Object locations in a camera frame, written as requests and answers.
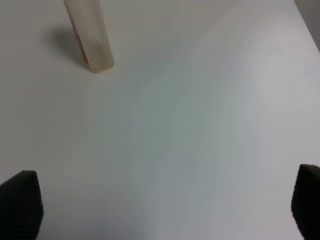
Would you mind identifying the clear bottle with pink label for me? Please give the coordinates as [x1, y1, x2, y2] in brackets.
[64, 0, 114, 73]

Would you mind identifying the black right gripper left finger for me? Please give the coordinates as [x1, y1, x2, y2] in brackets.
[0, 170, 44, 240]

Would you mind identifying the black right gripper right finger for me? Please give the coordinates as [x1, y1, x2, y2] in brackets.
[291, 164, 320, 240]

